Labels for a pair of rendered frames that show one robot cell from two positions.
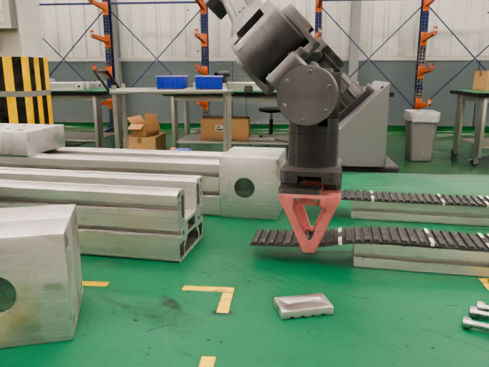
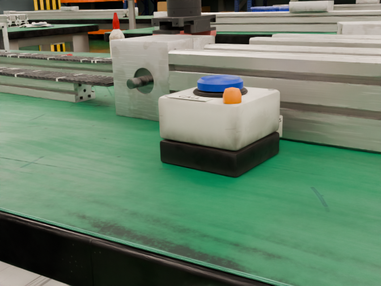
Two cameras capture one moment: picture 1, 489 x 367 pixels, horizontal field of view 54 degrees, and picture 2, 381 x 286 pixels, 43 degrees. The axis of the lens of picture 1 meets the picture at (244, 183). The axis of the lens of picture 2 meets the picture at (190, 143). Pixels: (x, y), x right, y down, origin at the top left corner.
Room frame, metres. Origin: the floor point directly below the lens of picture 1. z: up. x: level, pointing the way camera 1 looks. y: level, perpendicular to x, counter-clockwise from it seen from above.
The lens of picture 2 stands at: (1.30, 0.27, 0.92)
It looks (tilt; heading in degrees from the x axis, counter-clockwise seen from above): 16 degrees down; 204
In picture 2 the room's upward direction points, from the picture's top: 2 degrees counter-clockwise
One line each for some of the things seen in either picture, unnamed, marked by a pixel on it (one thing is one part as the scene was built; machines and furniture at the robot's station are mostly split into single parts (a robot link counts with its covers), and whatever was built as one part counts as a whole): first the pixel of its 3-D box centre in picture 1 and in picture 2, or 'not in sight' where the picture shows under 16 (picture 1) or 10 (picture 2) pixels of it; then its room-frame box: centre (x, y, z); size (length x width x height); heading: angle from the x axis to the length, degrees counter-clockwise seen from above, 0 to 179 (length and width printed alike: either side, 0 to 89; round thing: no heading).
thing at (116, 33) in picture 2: not in sight; (117, 37); (0.28, -0.38, 0.84); 0.04 x 0.04 x 0.12
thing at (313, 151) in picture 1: (313, 148); (183, 4); (0.55, -0.08, 0.91); 0.10 x 0.07 x 0.07; 168
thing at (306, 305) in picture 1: (303, 305); not in sight; (0.41, -0.06, 0.78); 0.05 x 0.03 x 0.01; 101
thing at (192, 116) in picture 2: not in sight; (225, 122); (0.90, 0.12, 0.81); 0.10 x 0.08 x 0.06; 168
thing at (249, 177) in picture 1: (255, 179); (159, 76); (0.76, -0.02, 0.83); 0.12 x 0.09 x 0.10; 168
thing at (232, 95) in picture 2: not in sight; (232, 94); (0.95, 0.14, 0.85); 0.01 x 0.01 x 0.01
